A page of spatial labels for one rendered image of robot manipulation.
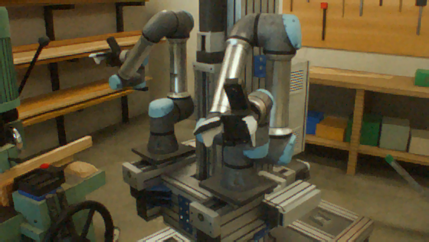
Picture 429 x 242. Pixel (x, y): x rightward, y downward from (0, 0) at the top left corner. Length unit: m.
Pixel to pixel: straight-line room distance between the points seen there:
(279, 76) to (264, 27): 0.17
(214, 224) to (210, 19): 0.78
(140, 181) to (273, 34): 0.90
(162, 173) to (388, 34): 2.73
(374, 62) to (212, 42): 2.62
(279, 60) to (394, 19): 2.68
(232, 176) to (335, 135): 2.34
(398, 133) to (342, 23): 1.21
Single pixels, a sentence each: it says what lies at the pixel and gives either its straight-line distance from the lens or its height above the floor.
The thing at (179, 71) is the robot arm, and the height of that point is 1.18.
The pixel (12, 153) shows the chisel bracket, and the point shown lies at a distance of 1.35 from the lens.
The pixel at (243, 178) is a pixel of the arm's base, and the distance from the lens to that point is 1.44.
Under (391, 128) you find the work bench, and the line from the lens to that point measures 3.60.
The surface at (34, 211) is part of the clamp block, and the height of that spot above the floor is 0.93.
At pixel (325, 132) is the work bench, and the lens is 3.72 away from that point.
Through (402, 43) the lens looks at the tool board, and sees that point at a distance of 3.89.
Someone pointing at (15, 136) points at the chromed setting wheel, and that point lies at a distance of 1.50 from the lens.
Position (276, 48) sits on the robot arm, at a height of 1.35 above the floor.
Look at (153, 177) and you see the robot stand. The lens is 1.80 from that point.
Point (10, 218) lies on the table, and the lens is 1.27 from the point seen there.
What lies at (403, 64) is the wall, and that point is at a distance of 3.94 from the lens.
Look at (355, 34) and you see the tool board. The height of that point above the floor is 1.20.
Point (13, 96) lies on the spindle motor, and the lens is 1.28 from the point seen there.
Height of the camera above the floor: 1.51
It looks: 18 degrees down
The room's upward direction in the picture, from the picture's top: straight up
